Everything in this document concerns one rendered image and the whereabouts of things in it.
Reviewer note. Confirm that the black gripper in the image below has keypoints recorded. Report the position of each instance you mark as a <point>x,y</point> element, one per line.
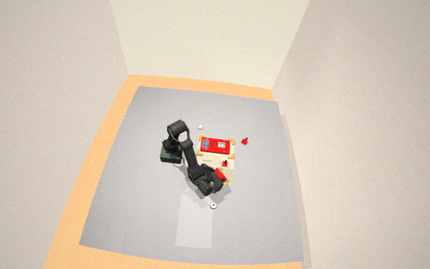
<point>218,184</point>

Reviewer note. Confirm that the red hood shell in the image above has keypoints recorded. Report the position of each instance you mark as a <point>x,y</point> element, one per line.
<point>220,175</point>

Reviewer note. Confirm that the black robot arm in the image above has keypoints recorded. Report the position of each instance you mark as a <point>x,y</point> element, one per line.
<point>196,173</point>

